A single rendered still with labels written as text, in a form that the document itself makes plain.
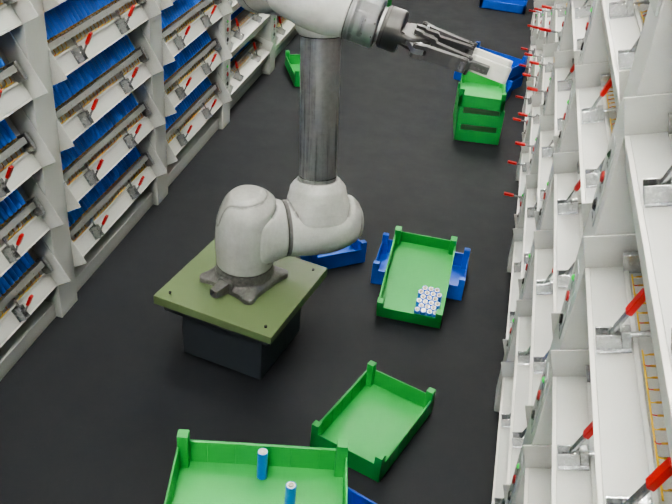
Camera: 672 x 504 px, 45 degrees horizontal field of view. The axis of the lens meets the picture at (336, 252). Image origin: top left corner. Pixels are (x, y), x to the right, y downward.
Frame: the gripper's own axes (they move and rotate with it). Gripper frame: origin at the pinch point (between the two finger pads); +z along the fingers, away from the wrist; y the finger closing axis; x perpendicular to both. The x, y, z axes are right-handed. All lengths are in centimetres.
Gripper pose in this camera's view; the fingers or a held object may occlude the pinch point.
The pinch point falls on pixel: (490, 66)
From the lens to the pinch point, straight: 148.1
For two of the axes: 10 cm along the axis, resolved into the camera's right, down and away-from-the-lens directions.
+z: 9.3, 3.6, -0.3
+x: 2.8, -7.7, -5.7
